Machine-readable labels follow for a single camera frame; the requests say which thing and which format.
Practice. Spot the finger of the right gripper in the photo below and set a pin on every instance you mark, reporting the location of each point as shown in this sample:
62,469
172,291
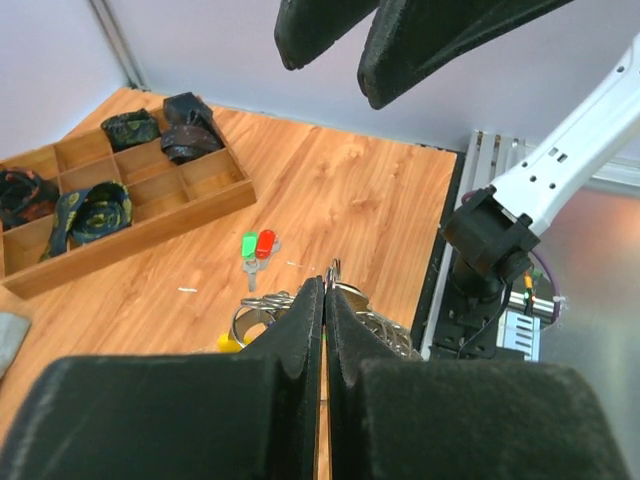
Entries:
305,29
410,40

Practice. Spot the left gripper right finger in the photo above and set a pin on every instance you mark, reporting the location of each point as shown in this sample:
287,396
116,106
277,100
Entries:
392,418

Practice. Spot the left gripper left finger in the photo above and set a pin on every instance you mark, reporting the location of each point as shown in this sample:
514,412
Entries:
248,415

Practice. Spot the red capped key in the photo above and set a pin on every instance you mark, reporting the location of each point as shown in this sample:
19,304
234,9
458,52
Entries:
268,243

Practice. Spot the green capped key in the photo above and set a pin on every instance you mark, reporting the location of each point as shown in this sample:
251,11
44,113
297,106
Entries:
250,264

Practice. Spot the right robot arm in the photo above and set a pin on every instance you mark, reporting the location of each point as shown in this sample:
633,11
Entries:
494,231

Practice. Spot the rolled dark tie lower right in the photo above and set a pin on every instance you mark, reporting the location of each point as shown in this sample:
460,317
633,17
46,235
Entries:
191,132

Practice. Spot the rolled dark tie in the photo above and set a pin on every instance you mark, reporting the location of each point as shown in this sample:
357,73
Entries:
86,215
25,197
191,132
130,129

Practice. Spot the wooden compartment tray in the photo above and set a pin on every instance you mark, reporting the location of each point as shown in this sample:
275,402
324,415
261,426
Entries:
141,178

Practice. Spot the folded grey cloth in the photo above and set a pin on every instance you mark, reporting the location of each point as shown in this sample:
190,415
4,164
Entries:
13,330

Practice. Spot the rolled dark tie centre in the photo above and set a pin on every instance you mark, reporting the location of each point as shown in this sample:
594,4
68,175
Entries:
86,215

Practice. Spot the rolled dark tie top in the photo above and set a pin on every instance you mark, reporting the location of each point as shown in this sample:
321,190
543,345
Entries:
25,197

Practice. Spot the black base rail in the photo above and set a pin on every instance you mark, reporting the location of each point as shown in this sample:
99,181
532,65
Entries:
431,294

